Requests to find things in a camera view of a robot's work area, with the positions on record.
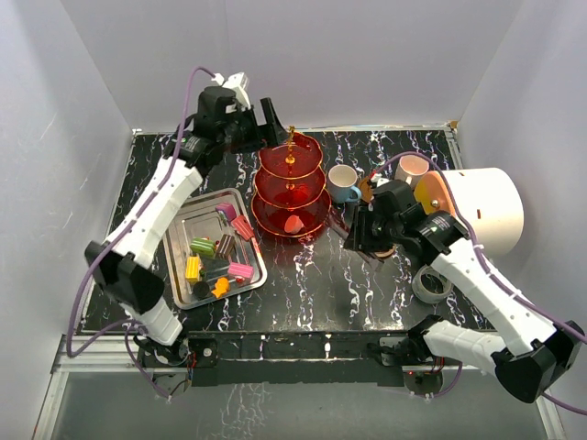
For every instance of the pink cake slice front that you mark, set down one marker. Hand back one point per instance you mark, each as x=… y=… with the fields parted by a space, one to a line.
x=238 y=270

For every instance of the orange fish cookie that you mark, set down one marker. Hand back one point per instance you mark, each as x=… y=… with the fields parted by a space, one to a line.
x=221 y=288

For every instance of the grey tape roll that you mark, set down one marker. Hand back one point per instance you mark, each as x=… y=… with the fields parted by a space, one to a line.
x=430 y=287

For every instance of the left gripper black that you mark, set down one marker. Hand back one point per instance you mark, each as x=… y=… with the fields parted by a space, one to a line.
x=270 y=135

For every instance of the green layered cake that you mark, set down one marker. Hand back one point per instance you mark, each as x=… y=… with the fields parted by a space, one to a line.
x=203 y=247

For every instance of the pink and white teacup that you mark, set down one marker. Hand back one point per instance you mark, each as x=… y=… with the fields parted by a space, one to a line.
x=411 y=169

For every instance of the yellow cake slice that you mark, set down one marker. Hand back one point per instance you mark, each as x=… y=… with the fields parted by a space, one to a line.
x=193 y=269

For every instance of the large white cylinder container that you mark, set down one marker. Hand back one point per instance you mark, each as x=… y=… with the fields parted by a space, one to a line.
x=487 y=198

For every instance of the stainless steel tray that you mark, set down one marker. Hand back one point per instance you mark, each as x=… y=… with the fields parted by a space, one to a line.
x=198 y=218

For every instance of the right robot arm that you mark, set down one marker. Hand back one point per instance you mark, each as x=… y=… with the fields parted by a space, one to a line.
x=527 y=352

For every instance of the brown chocolate cake slice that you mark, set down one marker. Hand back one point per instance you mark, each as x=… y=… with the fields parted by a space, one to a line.
x=225 y=246

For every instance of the blue and white teacup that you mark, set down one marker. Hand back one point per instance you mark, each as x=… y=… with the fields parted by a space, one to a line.
x=341 y=184

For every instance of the red three-tier dessert stand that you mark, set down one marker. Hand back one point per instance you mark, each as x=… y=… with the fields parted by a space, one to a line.
x=291 y=181

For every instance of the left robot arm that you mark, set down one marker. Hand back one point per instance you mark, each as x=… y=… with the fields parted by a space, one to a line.
x=120 y=265

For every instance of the brown saucer front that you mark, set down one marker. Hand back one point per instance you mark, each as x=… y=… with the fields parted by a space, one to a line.
x=382 y=255

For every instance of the brown saucer near cups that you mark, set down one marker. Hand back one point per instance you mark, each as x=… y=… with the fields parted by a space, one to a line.
x=365 y=189

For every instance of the magenta cake slice back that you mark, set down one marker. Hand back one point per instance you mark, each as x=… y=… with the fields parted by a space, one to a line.
x=227 y=210

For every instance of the red pink cake slice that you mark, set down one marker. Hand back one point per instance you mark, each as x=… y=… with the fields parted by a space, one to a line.
x=242 y=226

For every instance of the black round cookie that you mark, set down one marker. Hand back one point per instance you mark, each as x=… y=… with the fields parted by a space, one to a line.
x=201 y=290

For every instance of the pink cupcake with topping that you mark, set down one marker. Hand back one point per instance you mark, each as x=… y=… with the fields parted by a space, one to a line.
x=293 y=225

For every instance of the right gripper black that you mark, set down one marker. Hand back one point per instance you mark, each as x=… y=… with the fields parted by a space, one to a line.
x=359 y=237

